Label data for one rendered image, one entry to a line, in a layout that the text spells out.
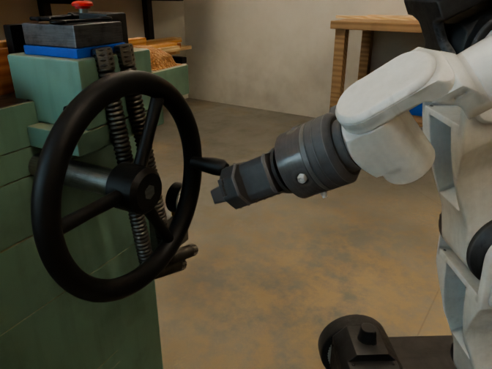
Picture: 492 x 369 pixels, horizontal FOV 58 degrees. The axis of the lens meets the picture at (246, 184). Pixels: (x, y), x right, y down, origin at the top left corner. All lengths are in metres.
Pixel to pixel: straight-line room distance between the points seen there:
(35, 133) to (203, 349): 1.01
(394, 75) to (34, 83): 0.46
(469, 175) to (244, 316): 1.02
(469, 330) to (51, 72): 0.85
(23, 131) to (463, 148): 0.64
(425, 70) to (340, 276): 1.44
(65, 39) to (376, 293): 1.44
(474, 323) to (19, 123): 0.84
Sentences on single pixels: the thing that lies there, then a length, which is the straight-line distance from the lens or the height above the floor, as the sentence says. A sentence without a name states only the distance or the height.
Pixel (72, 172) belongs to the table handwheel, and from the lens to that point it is 0.63.
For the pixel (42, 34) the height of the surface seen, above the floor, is 0.99.
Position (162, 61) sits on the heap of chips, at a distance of 0.91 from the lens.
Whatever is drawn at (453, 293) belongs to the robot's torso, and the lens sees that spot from 1.06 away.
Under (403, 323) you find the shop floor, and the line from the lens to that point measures 1.68.
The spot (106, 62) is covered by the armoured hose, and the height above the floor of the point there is 0.95.
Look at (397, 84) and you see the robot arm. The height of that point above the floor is 0.95.
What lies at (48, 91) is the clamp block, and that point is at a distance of 0.66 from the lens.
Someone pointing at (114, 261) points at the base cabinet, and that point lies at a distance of 0.87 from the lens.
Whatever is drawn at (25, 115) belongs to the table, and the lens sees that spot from 0.68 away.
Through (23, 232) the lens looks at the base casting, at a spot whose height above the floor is 0.72.
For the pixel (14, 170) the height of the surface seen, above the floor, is 0.82.
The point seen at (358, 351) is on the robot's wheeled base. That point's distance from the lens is 1.23.
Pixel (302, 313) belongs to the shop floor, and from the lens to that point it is 1.64.
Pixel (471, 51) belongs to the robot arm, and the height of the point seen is 0.98.
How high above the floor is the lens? 1.04
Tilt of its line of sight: 24 degrees down
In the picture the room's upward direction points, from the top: straight up
